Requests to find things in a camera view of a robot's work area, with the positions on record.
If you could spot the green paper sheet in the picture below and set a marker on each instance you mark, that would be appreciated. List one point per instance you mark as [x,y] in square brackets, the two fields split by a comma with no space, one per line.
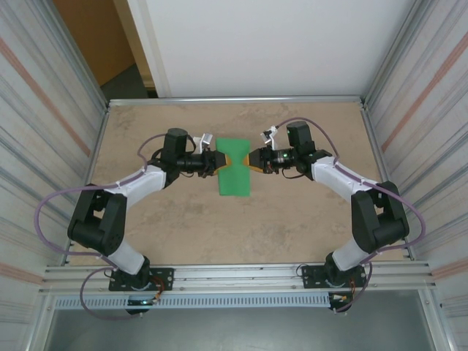
[234,183]

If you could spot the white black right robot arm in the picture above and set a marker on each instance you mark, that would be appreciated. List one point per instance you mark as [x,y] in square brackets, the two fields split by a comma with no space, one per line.
[376,219]

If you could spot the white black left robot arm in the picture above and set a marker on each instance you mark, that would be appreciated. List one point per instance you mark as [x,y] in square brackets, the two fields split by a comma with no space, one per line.
[98,219]

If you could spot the orange wooden door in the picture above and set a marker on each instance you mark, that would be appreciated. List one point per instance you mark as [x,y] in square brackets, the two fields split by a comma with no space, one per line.
[95,36]

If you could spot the black controller board green light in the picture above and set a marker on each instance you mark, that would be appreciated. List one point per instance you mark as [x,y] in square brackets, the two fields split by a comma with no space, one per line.
[140,302]

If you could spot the grey metal shelf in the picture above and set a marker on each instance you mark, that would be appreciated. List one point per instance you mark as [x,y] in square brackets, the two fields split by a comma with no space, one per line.
[237,329]

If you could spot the aluminium table frame bar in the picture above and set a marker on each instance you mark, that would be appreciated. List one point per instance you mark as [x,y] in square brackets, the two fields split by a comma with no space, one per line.
[377,146]
[234,100]
[89,175]

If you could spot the long aluminium mounting rail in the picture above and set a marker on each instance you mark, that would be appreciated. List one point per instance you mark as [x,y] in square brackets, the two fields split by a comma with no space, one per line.
[237,272]

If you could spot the white door frame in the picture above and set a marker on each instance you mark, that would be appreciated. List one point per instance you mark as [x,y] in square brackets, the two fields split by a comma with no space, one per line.
[145,36]

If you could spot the aluminium upright post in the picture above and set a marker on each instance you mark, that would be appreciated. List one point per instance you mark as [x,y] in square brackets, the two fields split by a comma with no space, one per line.
[394,55]
[77,55]

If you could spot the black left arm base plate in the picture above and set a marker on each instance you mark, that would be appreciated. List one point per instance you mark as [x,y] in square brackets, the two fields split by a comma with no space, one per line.
[164,276]

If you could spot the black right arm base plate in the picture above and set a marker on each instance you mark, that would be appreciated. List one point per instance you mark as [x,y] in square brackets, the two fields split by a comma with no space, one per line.
[311,276]

